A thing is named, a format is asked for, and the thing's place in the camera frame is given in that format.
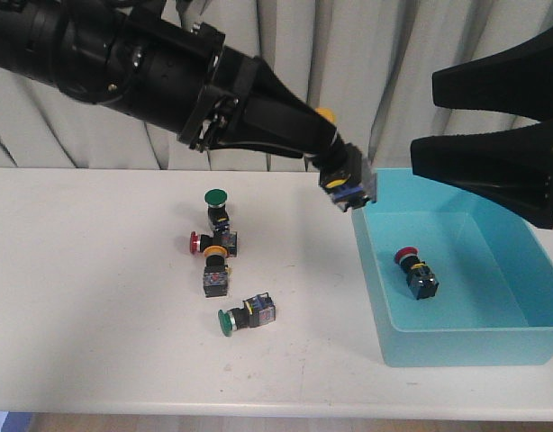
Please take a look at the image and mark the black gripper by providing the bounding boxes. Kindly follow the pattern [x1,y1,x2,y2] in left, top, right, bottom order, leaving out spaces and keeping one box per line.
[177,46,347,158]

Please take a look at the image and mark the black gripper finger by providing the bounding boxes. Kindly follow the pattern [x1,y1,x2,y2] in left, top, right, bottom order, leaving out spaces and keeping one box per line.
[432,27,553,122]
[410,121,553,230]

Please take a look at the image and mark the yellow push button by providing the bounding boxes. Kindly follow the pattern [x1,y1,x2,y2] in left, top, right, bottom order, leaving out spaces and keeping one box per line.
[312,108,377,212]
[203,246,230,298]

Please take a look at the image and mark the red push button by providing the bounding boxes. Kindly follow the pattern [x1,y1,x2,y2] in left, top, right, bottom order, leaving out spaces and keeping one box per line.
[394,247,440,300]
[189,230,238,257]

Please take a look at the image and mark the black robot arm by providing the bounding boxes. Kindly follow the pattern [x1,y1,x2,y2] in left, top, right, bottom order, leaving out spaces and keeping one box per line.
[0,1,349,166]

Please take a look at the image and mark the teal plastic box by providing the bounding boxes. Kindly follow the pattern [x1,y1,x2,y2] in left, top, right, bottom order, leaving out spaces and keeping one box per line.
[352,168,553,367]

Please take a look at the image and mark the upright green push button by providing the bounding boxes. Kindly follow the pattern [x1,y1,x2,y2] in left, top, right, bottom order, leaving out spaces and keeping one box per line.
[204,188,230,231]

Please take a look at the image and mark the grey pleated curtain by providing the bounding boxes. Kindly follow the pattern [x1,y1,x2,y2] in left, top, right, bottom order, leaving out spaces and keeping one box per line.
[0,1,553,171]

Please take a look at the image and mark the lying red push button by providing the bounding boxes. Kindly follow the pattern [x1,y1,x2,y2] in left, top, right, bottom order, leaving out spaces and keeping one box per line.
[189,230,238,257]

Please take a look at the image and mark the lying yellow push button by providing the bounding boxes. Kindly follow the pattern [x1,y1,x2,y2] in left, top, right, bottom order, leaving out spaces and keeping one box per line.
[203,246,230,298]

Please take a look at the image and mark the lying green push button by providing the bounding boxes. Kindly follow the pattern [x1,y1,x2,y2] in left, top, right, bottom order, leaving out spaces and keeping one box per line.
[217,292,277,337]

